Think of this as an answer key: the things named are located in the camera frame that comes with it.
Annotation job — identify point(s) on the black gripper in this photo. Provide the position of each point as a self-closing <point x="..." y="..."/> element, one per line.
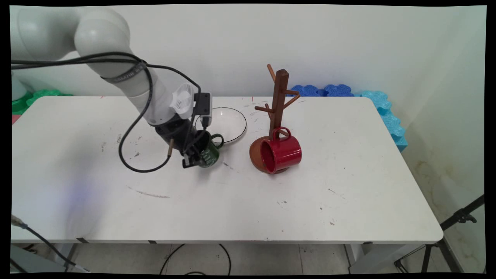
<point x="176" y="135"/>

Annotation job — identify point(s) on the green enamel mug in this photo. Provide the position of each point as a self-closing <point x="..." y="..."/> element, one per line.
<point x="211" y="155"/>

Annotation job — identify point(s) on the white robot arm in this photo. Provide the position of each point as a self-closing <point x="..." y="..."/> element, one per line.
<point x="100" y="35"/>

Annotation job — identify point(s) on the white plate with black rim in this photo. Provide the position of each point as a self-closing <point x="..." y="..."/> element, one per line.
<point x="228" y="124"/>

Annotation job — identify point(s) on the red enamel mug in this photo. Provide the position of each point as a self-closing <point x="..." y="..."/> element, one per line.
<point x="288" y="153"/>

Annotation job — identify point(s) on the brown wooden mug tree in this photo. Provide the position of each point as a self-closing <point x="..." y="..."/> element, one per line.
<point x="279" y="97"/>

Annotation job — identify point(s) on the dark blue foam mat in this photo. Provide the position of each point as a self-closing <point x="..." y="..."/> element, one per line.
<point x="310" y="91"/>

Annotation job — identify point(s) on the green foam mat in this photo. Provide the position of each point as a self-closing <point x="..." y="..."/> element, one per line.
<point x="38" y="95"/>

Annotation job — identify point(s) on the red foam mat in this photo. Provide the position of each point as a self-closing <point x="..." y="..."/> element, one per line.
<point x="14" y="119"/>

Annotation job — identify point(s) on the light blue foam mat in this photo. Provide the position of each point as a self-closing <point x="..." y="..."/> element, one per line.
<point x="391" y="120"/>

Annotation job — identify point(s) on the white table leg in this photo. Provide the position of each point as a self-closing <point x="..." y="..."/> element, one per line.
<point x="372" y="257"/>

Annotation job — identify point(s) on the black tripod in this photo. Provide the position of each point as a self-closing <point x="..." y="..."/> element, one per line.
<point x="461" y="215"/>

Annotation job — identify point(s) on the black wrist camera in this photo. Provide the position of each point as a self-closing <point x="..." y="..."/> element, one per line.
<point x="202" y="104"/>

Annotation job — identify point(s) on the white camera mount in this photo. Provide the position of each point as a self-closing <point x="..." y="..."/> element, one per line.
<point x="182" y="100"/>

